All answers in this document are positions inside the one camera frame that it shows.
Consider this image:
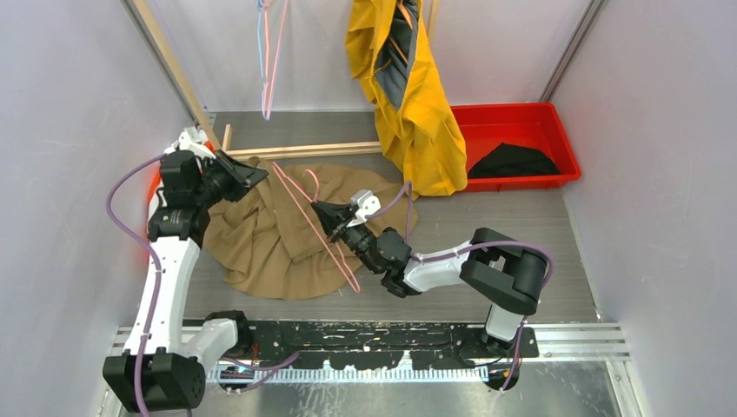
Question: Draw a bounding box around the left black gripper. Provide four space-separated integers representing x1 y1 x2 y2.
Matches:
193 150 268 209

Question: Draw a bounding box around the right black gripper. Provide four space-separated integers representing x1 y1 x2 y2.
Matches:
312 200 382 275

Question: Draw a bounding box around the tan brown garment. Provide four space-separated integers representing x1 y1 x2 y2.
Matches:
203 157 419 300

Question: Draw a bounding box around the yellow pleated skirt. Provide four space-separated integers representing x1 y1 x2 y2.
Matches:
345 1 468 196

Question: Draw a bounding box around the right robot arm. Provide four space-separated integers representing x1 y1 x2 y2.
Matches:
311 201 554 357

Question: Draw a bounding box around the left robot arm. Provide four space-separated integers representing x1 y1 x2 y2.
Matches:
103 150 269 416

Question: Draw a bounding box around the wooden clothes rack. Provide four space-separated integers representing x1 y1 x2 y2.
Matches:
132 0 442 162

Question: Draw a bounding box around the orange cloth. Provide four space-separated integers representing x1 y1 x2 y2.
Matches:
146 172 162 205

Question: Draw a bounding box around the black garment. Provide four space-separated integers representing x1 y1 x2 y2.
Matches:
468 143 561 179

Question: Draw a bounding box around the red plastic bin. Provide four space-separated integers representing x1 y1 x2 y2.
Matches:
452 103 581 192

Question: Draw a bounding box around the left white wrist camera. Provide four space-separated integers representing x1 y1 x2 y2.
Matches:
163 127 215 159

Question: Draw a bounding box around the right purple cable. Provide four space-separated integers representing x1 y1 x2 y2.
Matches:
368 181 555 394

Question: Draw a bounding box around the purple cable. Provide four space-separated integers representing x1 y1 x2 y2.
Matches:
368 181 555 394
105 152 301 417

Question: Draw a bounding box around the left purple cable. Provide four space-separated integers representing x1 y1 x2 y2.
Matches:
105 152 301 417

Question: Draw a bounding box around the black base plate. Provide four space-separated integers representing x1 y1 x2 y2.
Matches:
226 321 539 371

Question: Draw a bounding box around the blue wire hanger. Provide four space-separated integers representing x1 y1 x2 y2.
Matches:
256 0 273 121

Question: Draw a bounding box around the aluminium rail frame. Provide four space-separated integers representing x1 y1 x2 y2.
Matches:
95 325 643 417

